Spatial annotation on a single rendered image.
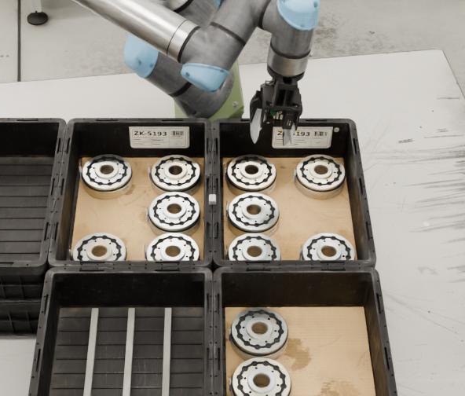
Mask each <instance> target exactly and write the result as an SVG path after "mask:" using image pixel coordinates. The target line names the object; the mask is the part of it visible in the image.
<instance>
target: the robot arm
mask: <svg viewBox="0 0 465 396"><path fill-rule="evenodd" d="M72 1H74V2H76V3H78V4H80V5H81V6H83V7H85V8H86V9H88V10H89V11H91V12H93V13H95V14H97V15H98V16H99V17H102V18H103V19H105V20H107V21H108V22H110V23H112V24H114V25H115V26H117V27H118V28H121V29H122V30H124V31H125V32H127V33H129V36H128V38H127V40H126V44H125V48H124V60H125V62H126V65H127V66H128V68H130V69H131V70H132V71H134V72H135V73H136V74H137V75H138V76H139V77H141V78H143V79H145V80H147V81H148V82H150V83H151V84H152V85H154V86H156V87H157V88H159V89H160V90H162V91H163V92H164V93H165V94H167V95H169V96H170V97H172V98H173V99H174V101H175V103H176V104H177V105H178V107H179V108H180V109H181V110H182V112H183V113H184V115H185V116H187V117H188V118H205V119H209V118H210V117H211V116H213V115H214V114H215V113H216V112H217V111H218V110H219V109H220V108H221V107H222V105H223V104H224V103H225V102H226V100H227V98H228V97H229V95H230V92H231V90H232V88H233V83H234V72H233V70H232V66H233V65H234V63H235V62H236V60H237V58H238V56H239V55H240V53H241V52H242V50H243V48H244V47H245V45H246V44H247V42H248V40H249V39H250V37H251V36H252V34H253V32H254V30H255V28H256V27H258V28H261V29H262V30H263V31H267V32H269V33H271V34H272V36H271V41H270V44H269V52H268V57H267V72H268V73H269V75H270V76H271V77H272V80H270V81H268V80H266V81H265V83H263V84H262V85H260V90H256V92H255V95H254V96H253V97H252V98H251V101H250V105H249V109H250V126H251V138H252V141H253V142H254V143H255V144H256V142H257V140H258V138H259V131H260V130H261V129H262V124H263V122H264V121H265V123H273V125H275V126H281V124H282V129H283V130H284V131H283V133H282V137H283V145H286V144H287V143H288V142H289V141H290V143H291V145H292V144H293V137H292V136H293V134H294V132H295V130H297V128H298V122H299V118H300V116H301V114H302V111H303V108H302V95H301V94H300V91H299V88H298V81H299V80H301V79H302V78H303V77H304V74H305V71H306V68H307V64H308V60H309V57H312V56H313V52H310V51H311V48H312V44H313V37H314V34H315V30H316V26H317V24H318V21H319V16H318V15H319V10H320V0H72ZM215 13H216V14H215ZM212 19H213V20H212ZM208 25H209V26H208Z"/></svg>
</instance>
